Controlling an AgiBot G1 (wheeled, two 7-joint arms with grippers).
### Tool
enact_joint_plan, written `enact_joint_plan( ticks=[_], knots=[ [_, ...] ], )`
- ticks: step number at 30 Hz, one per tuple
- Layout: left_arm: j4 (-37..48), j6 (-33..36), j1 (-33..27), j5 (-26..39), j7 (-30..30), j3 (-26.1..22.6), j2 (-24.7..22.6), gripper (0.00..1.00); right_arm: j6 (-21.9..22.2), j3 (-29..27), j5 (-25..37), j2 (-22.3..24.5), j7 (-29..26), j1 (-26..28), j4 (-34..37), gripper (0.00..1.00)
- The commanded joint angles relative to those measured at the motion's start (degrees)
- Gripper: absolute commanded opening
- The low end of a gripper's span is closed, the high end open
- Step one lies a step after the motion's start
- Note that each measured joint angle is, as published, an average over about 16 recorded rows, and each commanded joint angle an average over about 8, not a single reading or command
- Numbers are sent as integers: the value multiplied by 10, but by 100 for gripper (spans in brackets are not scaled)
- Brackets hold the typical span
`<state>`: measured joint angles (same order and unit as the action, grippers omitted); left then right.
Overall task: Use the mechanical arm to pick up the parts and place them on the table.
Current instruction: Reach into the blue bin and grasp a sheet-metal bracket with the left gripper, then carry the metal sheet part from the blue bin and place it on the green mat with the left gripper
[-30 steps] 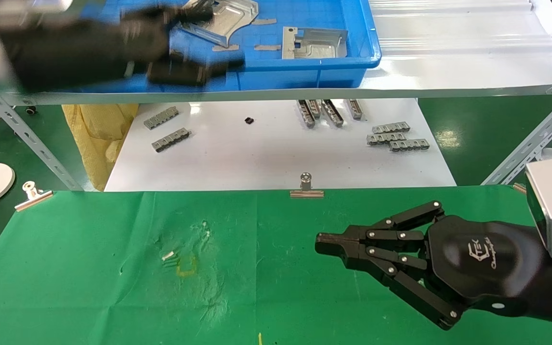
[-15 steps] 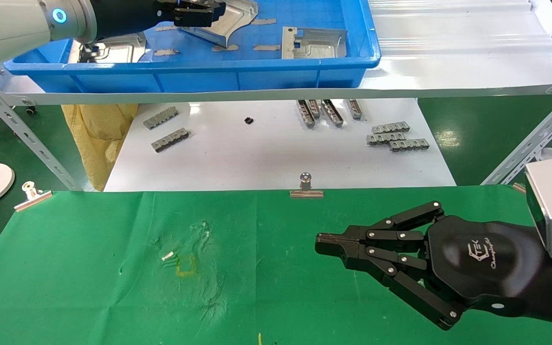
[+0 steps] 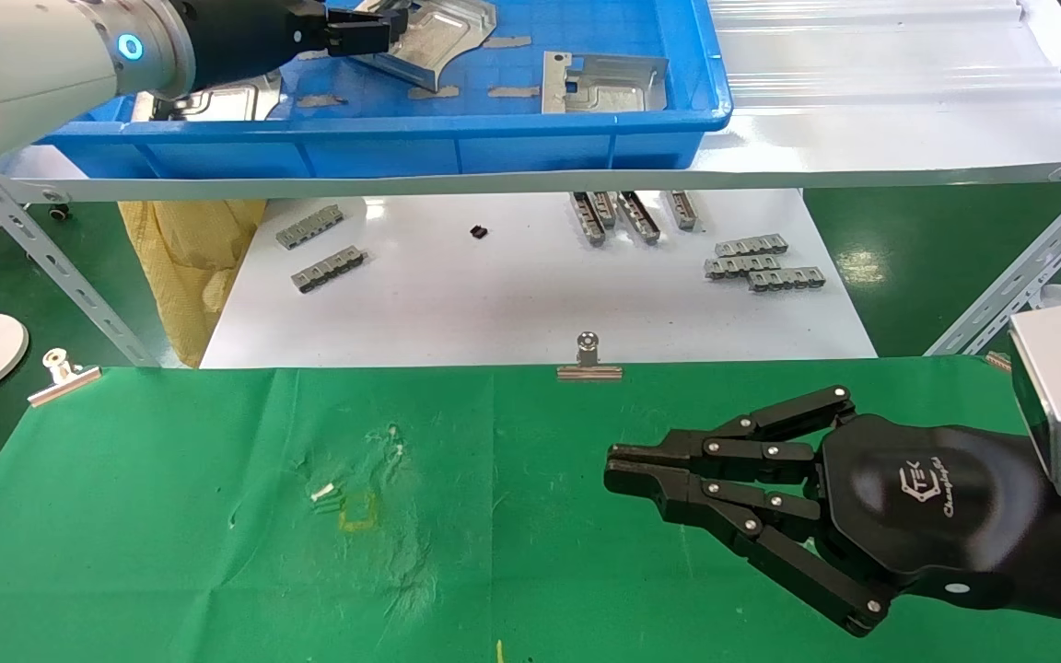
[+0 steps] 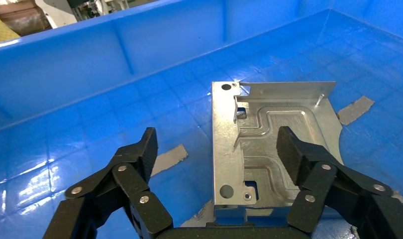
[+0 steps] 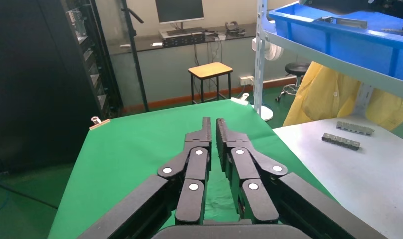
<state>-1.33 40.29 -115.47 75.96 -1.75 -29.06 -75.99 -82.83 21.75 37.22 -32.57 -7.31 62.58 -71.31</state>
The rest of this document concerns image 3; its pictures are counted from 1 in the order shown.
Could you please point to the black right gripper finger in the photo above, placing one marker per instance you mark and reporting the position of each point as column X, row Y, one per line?
column 752, row 449
column 770, row 534

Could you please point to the white flat board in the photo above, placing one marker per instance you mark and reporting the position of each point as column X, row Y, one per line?
column 494, row 295

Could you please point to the stamped sheet metal part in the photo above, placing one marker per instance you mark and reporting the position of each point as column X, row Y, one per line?
column 236, row 103
column 448, row 37
column 604, row 87

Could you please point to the green cloth mat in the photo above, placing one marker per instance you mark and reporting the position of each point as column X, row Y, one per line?
column 540, row 516

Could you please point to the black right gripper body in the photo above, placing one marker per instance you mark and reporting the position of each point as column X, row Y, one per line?
column 926, row 497

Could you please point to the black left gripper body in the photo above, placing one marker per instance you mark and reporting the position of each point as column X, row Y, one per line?
column 254, row 37

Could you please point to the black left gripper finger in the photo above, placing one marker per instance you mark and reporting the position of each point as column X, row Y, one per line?
column 360, row 35
column 394, row 9

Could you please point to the grey tape strip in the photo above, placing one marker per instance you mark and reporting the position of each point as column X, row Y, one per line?
column 514, row 92
column 314, row 56
column 507, row 42
column 321, row 101
column 433, row 92

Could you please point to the yellow woven bag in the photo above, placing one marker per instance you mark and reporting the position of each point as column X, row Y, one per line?
column 190, row 267

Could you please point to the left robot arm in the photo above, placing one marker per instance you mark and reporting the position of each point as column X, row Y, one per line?
column 33, row 64

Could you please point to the white slotted-angle metal rack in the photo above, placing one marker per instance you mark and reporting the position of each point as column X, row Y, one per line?
column 494, row 182

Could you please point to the grey metal connector strip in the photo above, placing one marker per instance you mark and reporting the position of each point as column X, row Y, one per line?
column 682, row 210
column 787, row 279
column 605, row 208
column 738, row 267
column 309, row 226
column 329, row 269
column 638, row 216
column 588, row 219
column 752, row 246

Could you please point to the blue plastic bin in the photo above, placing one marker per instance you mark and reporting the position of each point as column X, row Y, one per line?
column 402, row 152

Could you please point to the small white scrap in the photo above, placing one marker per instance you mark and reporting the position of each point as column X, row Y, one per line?
column 323, row 492

